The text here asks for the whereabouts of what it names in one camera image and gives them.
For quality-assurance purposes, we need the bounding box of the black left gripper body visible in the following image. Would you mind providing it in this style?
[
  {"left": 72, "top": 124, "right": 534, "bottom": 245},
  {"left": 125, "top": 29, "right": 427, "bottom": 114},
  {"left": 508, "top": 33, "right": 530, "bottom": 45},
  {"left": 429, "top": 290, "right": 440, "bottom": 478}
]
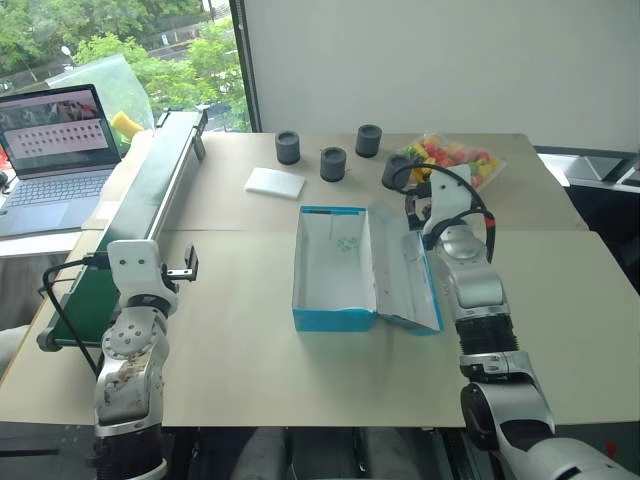
[{"left": 160, "top": 263, "right": 196, "bottom": 296}]

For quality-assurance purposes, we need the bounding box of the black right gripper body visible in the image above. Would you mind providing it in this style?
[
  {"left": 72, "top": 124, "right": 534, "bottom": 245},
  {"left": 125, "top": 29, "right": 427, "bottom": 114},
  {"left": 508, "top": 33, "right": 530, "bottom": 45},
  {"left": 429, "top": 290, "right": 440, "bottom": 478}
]
[{"left": 404, "top": 191, "right": 433, "bottom": 233}]

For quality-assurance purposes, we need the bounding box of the blue cardboard box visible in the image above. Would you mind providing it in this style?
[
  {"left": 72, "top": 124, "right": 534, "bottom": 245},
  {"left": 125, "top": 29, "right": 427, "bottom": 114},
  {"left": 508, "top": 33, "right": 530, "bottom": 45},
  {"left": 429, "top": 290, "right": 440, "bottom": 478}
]
[{"left": 291, "top": 202, "right": 446, "bottom": 336}]

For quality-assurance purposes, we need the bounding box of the green conveyor belt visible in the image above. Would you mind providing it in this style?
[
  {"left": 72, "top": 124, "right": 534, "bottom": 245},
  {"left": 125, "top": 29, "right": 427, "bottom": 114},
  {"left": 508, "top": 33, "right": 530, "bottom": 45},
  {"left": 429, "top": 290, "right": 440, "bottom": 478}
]
[{"left": 37, "top": 107, "right": 209, "bottom": 351}]

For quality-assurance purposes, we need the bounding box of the dark grey cylinder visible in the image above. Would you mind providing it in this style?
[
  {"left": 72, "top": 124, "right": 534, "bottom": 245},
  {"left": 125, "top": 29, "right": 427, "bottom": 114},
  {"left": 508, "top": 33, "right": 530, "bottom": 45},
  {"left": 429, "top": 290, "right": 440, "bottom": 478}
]
[
  {"left": 319, "top": 146, "right": 348, "bottom": 183},
  {"left": 275, "top": 130, "right": 302, "bottom": 166},
  {"left": 355, "top": 124, "right": 384, "bottom": 159},
  {"left": 381, "top": 154, "right": 414, "bottom": 191}
]

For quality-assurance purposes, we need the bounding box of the white foam pad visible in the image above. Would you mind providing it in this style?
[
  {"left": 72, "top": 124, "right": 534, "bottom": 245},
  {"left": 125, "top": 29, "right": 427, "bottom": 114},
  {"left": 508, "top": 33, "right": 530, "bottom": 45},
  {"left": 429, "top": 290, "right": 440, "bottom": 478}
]
[{"left": 244, "top": 167, "right": 307, "bottom": 200}]

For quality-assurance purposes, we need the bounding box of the grey laptop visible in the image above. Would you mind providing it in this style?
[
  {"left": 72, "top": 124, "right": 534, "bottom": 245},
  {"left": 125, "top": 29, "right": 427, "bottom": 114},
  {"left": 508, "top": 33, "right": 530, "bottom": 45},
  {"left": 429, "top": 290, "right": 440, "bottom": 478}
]
[{"left": 0, "top": 83, "right": 123, "bottom": 237}]

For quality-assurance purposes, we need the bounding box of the yellow sponge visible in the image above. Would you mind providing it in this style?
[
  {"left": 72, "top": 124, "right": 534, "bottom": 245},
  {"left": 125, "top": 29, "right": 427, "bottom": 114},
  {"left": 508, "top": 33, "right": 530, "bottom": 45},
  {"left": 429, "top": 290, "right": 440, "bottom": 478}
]
[{"left": 110, "top": 111, "right": 145, "bottom": 141}]

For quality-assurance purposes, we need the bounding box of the translucent green plastic bag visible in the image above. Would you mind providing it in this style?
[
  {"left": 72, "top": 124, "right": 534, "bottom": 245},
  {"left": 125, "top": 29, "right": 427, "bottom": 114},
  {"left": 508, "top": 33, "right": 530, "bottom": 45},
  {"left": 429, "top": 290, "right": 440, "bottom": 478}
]
[{"left": 44, "top": 52, "right": 156, "bottom": 132}]

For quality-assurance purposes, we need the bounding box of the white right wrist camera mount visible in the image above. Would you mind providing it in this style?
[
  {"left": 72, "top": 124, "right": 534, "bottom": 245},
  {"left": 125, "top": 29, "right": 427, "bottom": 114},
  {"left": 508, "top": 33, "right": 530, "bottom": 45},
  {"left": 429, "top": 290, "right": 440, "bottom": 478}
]
[{"left": 428, "top": 164, "right": 474, "bottom": 234}]

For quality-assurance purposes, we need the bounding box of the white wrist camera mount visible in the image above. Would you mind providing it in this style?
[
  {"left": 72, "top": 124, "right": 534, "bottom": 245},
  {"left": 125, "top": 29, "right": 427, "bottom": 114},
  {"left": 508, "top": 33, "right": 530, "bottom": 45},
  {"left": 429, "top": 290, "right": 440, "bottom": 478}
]
[
  {"left": 107, "top": 239, "right": 180, "bottom": 314},
  {"left": 428, "top": 164, "right": 474, "bottom": 234}
]

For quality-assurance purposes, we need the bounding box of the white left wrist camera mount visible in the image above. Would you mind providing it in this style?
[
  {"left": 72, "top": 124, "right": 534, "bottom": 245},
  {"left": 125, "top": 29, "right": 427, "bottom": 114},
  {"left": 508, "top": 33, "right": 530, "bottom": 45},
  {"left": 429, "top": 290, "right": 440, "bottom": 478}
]
[{"left": 107, "top": 239, "right": 180, "bottom": 314}]

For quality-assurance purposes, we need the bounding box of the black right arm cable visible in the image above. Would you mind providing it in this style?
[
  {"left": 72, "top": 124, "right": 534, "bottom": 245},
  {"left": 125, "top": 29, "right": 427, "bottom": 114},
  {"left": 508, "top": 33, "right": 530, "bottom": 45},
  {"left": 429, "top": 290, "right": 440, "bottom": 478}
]
[{"left": 393, "top": 163, "right": 497, "bottom": 262}]

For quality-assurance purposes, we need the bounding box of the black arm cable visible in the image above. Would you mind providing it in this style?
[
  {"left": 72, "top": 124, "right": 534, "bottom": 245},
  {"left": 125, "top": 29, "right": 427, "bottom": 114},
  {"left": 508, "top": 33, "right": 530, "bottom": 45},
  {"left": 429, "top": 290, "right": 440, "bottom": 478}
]
[
  {"left": 42, "top": 253, "right": 110, "bottom": 380},
  {"left": 393, "top": 163, "right": 497, "bottom": 262}
]

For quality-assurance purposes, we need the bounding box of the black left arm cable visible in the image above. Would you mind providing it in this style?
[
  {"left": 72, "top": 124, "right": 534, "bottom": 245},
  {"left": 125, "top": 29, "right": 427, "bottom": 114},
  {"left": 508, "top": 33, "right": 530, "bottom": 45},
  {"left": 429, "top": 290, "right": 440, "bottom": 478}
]
[{"left": 42, "top": 253, "right": 110, "bottom": 380}]

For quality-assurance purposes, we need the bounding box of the dark window frame pillar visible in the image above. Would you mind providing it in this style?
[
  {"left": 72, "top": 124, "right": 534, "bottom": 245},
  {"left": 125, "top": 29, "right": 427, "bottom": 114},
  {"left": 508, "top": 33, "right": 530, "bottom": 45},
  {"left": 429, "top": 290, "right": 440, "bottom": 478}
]
[{"left": 228, "top": 0, "right": 264, "bottom": 134}]

